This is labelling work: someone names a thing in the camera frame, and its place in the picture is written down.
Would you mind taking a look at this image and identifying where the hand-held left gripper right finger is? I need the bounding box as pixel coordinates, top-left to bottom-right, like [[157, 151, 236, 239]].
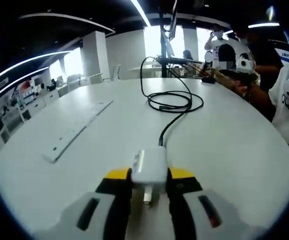
[[166, 167, 247, 240]]

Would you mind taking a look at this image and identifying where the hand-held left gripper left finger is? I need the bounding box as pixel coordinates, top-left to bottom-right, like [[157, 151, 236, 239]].
[[34, 167, 134, 240]]

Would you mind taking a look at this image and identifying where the white charger adapter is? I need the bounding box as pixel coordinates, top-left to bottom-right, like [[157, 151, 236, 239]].
[[130, 147, 168, 205]]

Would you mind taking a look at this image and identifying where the black Type-C cable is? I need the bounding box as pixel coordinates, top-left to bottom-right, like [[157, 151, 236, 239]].
[[139, 56, 204, 147]]

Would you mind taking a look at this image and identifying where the white desk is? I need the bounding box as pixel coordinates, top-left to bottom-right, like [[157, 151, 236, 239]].
[[0, 77, 289, 240]]

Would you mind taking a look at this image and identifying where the person's right hand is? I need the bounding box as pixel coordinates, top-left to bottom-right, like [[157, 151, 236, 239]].
[[231, 79, 251, 99]]

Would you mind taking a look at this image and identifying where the black standing table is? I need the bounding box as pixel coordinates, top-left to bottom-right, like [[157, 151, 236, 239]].
[[170, 56, 203, 64]]

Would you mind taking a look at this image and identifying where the person's white printed shirt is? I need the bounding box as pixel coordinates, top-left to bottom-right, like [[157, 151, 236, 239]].
[[271, 62, 289, 156]]

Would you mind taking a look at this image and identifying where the large monitor screen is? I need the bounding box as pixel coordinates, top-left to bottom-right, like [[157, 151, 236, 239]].
[[169, 0, 179, 41]]

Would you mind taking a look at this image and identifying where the black monitor stand pole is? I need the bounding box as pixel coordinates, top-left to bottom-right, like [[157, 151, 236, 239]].
[[159, 0, 168, 79]]

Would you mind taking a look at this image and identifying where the white power strip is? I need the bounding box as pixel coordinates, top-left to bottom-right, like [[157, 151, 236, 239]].
[[42, 100, 114, 164]]

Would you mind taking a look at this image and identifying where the long curved ceiling light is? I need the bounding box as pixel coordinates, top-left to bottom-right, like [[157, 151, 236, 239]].
[[129, 0, 152, 26]]

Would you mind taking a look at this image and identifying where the white office chair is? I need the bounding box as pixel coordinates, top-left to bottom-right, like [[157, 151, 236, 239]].
[[102, 64, 122, 82]]

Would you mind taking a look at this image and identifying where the white square pillar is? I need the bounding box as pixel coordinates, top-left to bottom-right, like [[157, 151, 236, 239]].
[[80, 30, 108, 81]]

